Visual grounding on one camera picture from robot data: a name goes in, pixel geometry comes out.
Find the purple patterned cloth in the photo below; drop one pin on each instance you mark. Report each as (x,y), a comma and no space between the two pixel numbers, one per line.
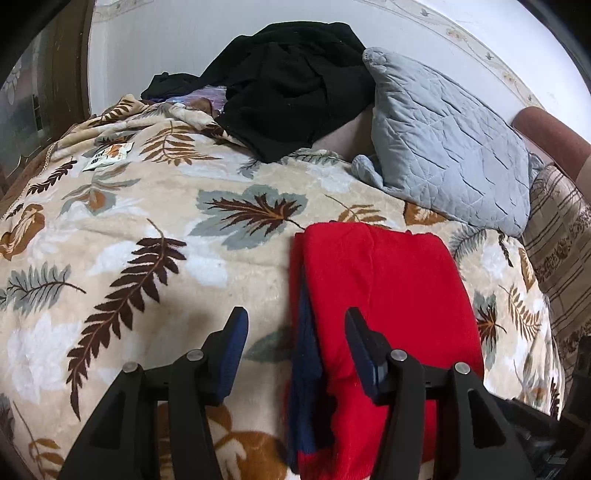
(210,99)

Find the striped brown patterned pillow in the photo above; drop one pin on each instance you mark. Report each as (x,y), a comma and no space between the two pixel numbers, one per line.
(557,242)

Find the brown padded headboard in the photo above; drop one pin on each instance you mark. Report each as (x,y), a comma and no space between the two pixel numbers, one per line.
(568,149)

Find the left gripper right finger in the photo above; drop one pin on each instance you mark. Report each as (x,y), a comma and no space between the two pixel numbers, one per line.
(448,409)

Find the grey quilted pillow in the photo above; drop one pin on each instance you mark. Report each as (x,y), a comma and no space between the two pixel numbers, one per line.
(441,148)

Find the red and blue sweater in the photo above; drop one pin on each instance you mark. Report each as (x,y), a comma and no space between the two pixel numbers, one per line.
(408,288)

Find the small printed paper packet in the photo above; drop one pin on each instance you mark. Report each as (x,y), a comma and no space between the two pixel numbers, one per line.
(107,155)

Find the leaf pattern plush blanket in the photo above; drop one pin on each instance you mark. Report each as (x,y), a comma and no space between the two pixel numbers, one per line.
(141,260)

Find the black garment pile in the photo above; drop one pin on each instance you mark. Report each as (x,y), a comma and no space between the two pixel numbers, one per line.
(286,86)

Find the stained glass wooden door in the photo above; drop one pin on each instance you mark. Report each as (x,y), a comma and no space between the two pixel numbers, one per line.
(44,86)

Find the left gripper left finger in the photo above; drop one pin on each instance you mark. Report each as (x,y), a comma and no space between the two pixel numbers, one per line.
(119,440)

